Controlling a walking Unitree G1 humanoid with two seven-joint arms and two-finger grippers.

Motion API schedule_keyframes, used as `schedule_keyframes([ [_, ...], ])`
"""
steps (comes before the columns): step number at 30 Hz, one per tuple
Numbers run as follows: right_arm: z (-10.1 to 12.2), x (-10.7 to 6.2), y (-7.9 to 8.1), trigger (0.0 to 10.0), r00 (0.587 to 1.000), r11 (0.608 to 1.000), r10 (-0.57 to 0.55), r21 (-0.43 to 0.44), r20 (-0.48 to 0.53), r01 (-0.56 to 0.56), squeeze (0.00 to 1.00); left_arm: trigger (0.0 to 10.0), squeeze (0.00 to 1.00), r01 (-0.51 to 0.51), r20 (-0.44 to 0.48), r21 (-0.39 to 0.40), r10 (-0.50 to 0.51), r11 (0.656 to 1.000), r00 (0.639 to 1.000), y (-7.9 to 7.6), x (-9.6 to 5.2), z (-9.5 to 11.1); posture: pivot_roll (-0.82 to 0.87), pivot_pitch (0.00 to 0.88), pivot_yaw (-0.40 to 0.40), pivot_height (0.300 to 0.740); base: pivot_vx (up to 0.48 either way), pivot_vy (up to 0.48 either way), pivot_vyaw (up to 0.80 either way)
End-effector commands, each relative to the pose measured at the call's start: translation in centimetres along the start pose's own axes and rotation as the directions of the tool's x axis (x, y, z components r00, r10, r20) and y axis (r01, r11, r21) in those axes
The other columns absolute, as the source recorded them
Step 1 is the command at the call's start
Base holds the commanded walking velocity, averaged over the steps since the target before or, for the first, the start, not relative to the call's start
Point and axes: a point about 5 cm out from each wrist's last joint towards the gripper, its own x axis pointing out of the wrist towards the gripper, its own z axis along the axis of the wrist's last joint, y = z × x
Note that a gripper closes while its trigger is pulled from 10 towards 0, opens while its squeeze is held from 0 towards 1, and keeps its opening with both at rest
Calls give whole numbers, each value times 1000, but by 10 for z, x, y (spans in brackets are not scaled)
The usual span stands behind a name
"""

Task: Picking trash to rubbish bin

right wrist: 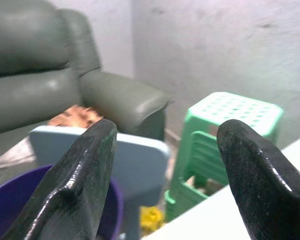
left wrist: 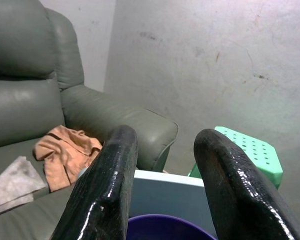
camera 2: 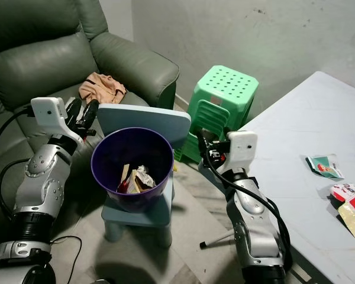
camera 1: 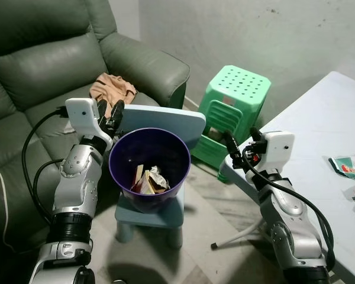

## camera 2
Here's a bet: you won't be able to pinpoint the purple plastic rubbish bin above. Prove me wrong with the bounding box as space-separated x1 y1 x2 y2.
91 127 174 214

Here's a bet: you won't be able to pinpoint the crumpled wrappers in bin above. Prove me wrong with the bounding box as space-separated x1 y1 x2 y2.
117 164 156 195

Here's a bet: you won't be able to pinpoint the beige crumpled cloth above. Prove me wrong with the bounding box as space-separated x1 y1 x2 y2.
79 72 127 110

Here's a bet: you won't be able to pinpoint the green plastic stool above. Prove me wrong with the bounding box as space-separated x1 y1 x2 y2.
173 65 259 163

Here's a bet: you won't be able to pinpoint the light blue small chair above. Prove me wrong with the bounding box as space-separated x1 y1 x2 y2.
98 104 192 248

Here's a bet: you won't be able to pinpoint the green leather sofa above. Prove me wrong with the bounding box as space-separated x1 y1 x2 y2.
0 0 180 249

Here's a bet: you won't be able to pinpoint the white metal table leg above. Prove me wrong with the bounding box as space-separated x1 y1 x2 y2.
199 231 234 249

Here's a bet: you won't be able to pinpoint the teal snack packet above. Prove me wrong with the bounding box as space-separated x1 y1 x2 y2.
306 155 344 180

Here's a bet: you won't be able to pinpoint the red and cream snack packet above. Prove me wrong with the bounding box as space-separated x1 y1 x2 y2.
330 183 355 238

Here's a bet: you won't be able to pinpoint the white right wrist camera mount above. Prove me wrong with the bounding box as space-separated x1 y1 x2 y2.
227 130 259 173

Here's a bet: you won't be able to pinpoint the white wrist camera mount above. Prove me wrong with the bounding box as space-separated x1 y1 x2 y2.
31 96 83 150
227 130 259 173

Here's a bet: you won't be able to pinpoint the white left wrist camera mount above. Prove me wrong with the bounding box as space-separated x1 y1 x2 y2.
31 96 83 150

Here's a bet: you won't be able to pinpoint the thin black floor cable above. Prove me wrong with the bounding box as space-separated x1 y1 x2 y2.
50 235 83 264

